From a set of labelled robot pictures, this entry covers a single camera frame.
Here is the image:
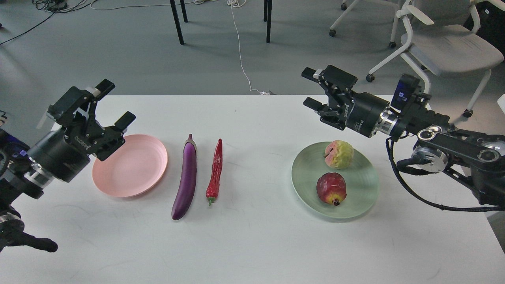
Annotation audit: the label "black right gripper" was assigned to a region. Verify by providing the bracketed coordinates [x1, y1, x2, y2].
[302, 65, 389, 137]

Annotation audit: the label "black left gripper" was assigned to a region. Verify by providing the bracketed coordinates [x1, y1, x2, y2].
[28, 79, 137, 182]

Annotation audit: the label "green pink guava fruit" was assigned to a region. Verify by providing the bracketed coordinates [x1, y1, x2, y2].
[324, 140, 355, 169]

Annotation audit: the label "red pomegranate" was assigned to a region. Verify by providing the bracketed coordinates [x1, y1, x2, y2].
[316, 172, 347, 206]

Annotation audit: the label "purple eggplant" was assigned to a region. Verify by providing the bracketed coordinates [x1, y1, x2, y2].
[171, 134, 197, 220]

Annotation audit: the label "red chili pepper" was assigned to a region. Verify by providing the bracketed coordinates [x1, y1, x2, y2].
[206, 138, 223, 205]

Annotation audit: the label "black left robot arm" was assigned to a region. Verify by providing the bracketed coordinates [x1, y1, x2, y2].
[0, 79, 136, 253]

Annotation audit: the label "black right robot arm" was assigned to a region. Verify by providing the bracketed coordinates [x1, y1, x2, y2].
[301, 65, 505, 212]

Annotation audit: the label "pink plate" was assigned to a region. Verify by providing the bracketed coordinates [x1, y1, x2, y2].
[92, 135, 169, 198]

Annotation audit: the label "white chair base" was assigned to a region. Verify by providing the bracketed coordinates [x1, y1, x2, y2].
[329, 0, 405, 49]

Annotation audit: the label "green plate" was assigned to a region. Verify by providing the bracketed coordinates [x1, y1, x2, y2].
[291, 142, 380, 220]

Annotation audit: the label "black table leg right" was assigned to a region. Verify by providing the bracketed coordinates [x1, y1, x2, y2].
[263, 0, 273, 44]

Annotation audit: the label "black table leg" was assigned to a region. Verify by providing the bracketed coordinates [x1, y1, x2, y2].
[263, 0, 273, 44]
[169, 0, 188, 45]

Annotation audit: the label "grey white office chair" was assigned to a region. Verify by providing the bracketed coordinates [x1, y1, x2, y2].
[366, 0, 504, 118]

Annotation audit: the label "black table leg left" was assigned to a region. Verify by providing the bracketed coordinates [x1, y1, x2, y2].
[169, 0, 188, 45]

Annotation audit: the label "black cables on floor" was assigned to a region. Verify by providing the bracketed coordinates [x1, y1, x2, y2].
[0, 0, 198, 46]

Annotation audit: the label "white cable on floor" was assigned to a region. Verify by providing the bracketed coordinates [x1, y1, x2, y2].
[226, 0, 275, 96]

